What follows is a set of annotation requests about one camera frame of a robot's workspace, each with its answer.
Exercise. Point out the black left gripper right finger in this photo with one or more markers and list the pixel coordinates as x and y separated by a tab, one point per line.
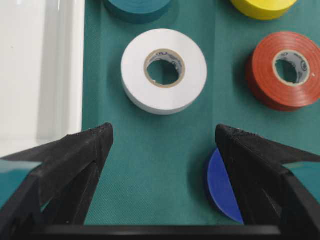
272	199

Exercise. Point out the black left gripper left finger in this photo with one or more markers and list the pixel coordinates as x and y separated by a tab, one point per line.
54	183

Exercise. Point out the blue tape roll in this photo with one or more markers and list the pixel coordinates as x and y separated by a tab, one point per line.
219	188

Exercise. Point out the white tape roll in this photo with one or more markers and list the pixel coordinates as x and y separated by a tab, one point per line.
175	48

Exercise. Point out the teal tape roll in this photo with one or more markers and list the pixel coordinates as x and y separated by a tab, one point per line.
137	11

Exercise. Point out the red tape roll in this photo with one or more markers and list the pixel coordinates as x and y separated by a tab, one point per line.
267	85

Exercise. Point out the white plastic tray case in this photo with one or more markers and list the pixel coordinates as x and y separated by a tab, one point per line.
41	72

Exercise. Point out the yellow tape roll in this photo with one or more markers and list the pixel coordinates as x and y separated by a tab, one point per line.
263	9

